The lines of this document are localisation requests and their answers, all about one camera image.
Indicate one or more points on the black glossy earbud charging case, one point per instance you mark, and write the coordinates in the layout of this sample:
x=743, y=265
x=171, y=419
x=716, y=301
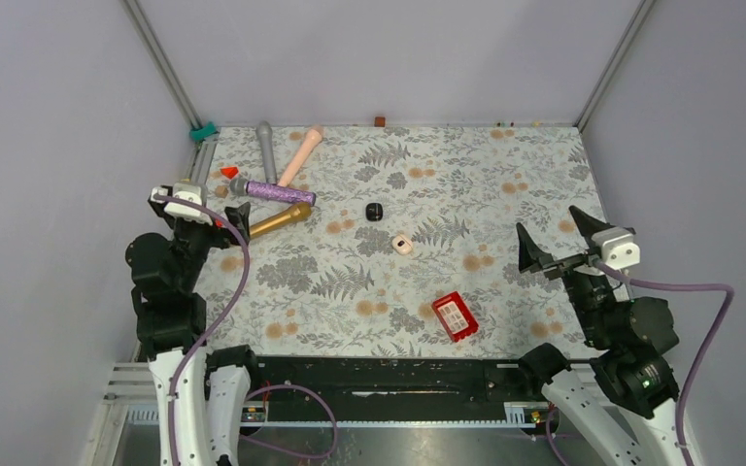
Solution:
x=374, y=212

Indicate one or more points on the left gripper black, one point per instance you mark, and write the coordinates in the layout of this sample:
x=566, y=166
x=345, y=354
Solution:
x=220, y=237

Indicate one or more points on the gold toy microphone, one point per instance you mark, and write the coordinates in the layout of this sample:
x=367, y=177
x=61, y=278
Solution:
x=295, y=213

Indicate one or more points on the purple glitter toy microphone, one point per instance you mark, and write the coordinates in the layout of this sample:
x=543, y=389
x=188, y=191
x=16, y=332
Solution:
x=272, y=192

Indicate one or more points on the floral patterned table mat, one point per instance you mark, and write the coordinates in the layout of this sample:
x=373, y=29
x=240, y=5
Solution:
x=332, y=285

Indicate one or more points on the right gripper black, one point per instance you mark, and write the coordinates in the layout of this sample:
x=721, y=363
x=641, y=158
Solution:
x=531, y=256

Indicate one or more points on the red plastic tray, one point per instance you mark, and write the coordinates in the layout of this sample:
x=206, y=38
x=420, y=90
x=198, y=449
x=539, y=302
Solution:
x=457, y=320

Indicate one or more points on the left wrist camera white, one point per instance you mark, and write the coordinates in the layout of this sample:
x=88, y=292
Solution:
x=171, y=211

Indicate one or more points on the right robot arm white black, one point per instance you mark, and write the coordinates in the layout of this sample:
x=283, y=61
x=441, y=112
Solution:
x=632, y=337

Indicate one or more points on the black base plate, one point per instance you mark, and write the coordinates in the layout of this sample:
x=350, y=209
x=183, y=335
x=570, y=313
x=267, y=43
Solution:
x=369, y=391

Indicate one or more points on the red triangular block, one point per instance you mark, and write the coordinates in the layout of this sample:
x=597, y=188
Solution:
x=229, y=172

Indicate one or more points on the beige toy microphone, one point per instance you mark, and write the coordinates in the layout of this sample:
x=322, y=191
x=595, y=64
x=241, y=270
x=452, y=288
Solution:
x=311, y=138

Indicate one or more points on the grey toy microphone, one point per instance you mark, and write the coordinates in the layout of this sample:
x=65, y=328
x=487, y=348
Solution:
x=264, y=134

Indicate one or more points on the teal plastic piece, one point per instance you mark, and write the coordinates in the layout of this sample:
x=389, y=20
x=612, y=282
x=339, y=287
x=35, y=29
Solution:
x=200, y=134

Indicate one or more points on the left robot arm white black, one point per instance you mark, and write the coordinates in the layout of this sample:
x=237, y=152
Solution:
x=200, y=391

